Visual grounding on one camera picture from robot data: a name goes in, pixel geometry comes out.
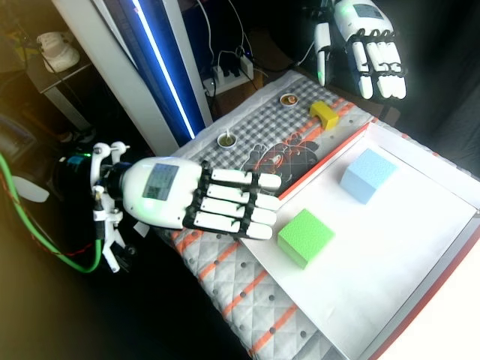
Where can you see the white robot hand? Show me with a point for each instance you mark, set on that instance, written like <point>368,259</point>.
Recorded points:
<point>165,195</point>
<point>360,18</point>

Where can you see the green foam cube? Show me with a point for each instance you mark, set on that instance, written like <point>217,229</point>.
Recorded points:
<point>305,238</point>

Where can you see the grey quilt with bear print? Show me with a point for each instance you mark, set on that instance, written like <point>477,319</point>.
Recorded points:
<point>262,123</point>

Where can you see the white tray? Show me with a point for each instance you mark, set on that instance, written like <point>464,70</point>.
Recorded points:
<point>375,270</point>

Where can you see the white shoe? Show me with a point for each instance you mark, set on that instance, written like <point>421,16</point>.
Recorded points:
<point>60,50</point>

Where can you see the white panel with blue light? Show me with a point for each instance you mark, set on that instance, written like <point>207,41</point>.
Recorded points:
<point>123,67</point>

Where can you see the yellow arch block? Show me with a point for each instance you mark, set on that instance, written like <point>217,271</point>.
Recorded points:
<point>324,112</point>

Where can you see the small bowl with green food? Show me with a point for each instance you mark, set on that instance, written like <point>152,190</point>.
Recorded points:
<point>227,140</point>

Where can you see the small bowl with brown food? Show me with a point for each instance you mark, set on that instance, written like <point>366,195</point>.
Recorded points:
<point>289,99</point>

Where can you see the grey shelf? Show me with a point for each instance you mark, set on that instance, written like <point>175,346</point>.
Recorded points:
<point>67,93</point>

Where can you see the white power strip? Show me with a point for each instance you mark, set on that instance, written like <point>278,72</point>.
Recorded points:
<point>225,77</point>

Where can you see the blue foam cube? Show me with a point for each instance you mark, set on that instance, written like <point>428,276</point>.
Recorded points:
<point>367,174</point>

